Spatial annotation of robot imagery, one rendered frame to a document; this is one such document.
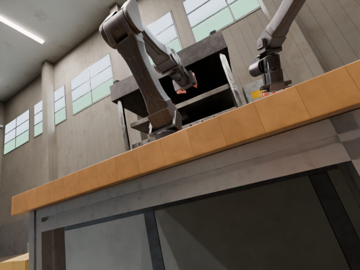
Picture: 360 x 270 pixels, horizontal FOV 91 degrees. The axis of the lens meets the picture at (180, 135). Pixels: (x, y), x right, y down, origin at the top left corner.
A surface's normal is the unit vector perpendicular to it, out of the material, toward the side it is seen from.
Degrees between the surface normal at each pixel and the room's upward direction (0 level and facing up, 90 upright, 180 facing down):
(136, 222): 90
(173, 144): 90
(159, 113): 120
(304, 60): 90
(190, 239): 90
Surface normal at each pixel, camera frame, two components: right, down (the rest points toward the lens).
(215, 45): -0.36, -0.19
